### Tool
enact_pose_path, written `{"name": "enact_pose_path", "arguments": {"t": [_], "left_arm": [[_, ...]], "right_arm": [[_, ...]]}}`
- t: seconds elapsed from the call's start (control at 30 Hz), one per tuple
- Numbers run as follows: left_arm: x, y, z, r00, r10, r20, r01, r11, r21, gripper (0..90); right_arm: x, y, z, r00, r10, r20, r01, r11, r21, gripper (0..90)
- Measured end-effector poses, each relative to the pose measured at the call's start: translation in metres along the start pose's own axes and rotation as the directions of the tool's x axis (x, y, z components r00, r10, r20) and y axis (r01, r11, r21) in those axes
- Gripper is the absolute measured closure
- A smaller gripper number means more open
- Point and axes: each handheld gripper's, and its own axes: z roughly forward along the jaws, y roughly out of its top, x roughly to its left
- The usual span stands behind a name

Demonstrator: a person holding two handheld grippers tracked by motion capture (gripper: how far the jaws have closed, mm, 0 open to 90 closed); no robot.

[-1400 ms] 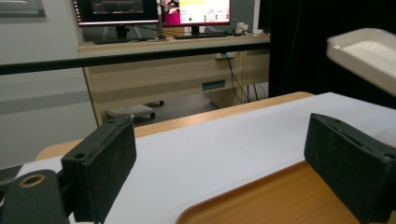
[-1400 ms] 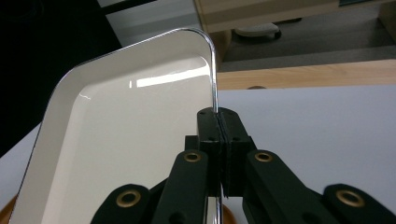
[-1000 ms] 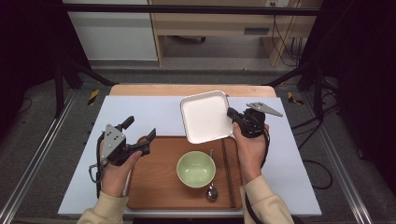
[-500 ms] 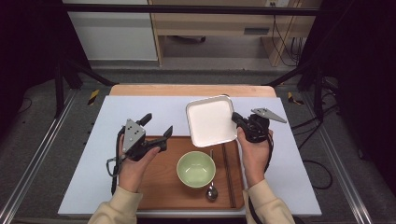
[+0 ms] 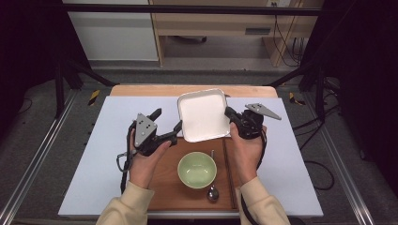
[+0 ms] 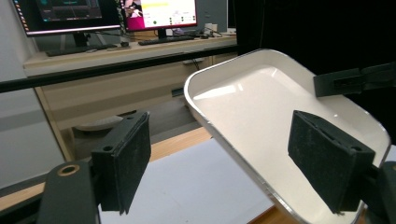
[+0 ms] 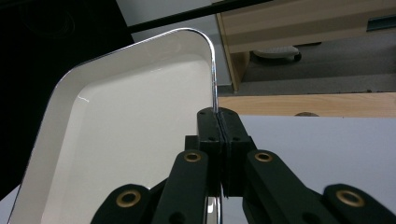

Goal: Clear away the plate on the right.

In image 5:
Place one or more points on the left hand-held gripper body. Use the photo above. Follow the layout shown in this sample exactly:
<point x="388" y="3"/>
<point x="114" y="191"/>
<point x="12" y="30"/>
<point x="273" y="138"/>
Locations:
<point x="144" y="129"/>

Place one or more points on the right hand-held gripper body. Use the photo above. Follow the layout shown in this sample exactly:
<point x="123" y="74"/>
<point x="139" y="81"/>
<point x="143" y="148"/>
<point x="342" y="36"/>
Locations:
<point x="250" y="125"/>

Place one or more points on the white square plate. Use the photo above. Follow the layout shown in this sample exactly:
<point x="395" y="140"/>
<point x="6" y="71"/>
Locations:
<point x="203" y="115"/>

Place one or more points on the green bowl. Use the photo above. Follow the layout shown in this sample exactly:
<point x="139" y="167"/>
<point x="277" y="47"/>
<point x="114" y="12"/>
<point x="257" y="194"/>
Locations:
<point x="197" y="170"/>

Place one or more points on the brown wooden tray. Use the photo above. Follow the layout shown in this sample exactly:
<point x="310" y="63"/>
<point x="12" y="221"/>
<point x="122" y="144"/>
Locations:
<point x="169" y="193"/>

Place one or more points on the metal spoon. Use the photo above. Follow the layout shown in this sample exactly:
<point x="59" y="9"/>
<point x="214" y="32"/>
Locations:
<point x="212" y="193"/>

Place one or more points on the person's right hand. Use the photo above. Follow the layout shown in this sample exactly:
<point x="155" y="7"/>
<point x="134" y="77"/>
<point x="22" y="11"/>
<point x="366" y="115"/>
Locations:
<point x="247" y="159"/>

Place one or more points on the person's left hand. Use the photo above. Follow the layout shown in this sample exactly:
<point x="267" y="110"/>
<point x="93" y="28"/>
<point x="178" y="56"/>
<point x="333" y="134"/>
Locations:
<point x="144" y="170"/>

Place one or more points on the white table sheet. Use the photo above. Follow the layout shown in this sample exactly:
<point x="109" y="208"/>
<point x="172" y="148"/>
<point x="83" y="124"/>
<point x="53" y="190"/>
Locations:
<point x="109" y="140"/>

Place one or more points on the yellow black tape marker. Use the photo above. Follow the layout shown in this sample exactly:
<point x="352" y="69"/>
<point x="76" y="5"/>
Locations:
<point x="94" y="97"/>
<point x="294" y="98"/>

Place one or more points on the black metal stand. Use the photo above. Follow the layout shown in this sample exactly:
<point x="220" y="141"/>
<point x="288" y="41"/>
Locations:
<point x="319" y="90"/>
<point x="59" y="90"/>

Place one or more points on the grey desk label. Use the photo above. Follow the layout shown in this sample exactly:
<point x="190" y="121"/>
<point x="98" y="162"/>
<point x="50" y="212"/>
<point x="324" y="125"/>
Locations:
<point x="257" y="31"/>

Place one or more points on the white cabinet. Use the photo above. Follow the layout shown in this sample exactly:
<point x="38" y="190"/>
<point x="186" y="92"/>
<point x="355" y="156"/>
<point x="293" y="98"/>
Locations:
<point x="112" y="37"/>

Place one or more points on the light wooden desk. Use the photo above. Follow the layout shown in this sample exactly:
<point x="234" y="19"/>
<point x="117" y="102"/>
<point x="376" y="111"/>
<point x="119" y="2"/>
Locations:
<point x="212" y="23"/>

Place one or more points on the dark curtain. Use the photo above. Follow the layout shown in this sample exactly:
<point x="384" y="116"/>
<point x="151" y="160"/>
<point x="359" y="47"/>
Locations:
<point x="28" y="47"/>
<point x="366" y="62"/>

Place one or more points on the aluminium floor rail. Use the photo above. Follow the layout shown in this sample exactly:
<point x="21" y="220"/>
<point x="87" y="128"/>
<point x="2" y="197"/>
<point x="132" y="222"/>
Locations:
<point x="344" y="175"/>
<point x="37" y="156"/>

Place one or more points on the black horizontal frame bar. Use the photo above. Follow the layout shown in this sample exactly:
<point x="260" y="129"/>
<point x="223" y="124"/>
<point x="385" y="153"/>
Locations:
<point x="187" y="9"/>

